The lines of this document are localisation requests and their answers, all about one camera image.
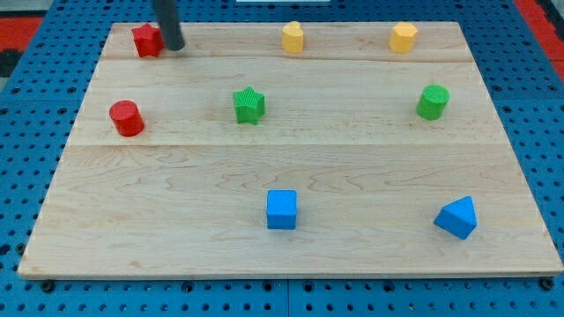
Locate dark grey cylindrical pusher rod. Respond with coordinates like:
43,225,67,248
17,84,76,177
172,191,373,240
152,0,185,51

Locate blue triangular prism block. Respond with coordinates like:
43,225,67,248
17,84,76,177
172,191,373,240
434,196,478,240

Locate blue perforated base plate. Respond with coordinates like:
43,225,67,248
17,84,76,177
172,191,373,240
1,0,563,316

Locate blue cube block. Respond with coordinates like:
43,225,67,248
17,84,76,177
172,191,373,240
266,189,297,230

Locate red star block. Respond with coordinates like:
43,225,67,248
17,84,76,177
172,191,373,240
131,23,164,57

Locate light wooden board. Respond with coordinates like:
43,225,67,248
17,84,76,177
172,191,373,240
19,22,563,280

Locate green star block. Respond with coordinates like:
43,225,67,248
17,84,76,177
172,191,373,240
233,86,265,125

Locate green cylinder block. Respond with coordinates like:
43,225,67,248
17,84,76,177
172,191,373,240
416,85,450,121

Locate red cylinder block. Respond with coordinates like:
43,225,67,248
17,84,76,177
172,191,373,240
109,100,145,136

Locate yellow heart block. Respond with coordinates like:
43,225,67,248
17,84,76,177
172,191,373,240
282,21,304,54

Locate yellow hexagon block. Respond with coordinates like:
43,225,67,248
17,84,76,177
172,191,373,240
389,22,419,54

